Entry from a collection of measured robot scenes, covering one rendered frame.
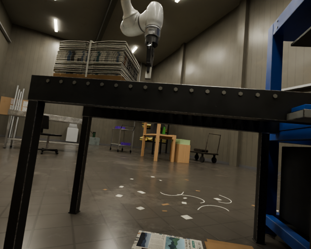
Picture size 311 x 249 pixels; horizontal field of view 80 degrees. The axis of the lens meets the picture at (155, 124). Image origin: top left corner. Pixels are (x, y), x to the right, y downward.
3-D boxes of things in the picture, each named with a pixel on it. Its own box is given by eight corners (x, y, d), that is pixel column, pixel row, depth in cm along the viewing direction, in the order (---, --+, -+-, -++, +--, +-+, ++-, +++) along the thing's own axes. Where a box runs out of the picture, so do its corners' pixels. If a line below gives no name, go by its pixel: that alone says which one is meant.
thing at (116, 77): (90, 82, 93) (91, 74, 93) (112, 97, 121) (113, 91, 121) (120, 84, 90) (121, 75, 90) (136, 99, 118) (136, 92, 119)
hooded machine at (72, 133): (76, 142, 1144) (79, 123, 1155) (77, 143, 1094) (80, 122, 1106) (65, 142, 1117) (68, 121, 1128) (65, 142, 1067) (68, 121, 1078)
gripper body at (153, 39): (146, 42, 111) (145, 57, 111) (144, 34, 103) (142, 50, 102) (159, 43, 110) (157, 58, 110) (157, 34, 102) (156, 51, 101)
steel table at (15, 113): (9, 145, 527) (15, 111, 536) (82, 150, 612) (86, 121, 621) (1, 147, 461) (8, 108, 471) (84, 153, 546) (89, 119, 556)
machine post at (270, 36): (262, 233, 128) (272, 22, 143) (257, 227, 137) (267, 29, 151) (276, 235, 127) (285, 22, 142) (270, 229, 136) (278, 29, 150)
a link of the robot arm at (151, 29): (143, 24, 103) (142, 34, 103) (160, 24, 102) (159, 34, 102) (146, 33, 112) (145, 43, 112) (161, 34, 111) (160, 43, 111)
